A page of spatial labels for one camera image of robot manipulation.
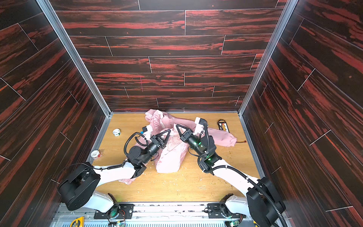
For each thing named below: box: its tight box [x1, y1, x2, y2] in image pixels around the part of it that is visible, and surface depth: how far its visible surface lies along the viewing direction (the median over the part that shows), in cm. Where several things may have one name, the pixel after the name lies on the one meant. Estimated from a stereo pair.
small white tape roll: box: [112, 128, 121, 137], surface depth 107 cm
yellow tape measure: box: [69, 216, 85, 227], surface depth 70 cm
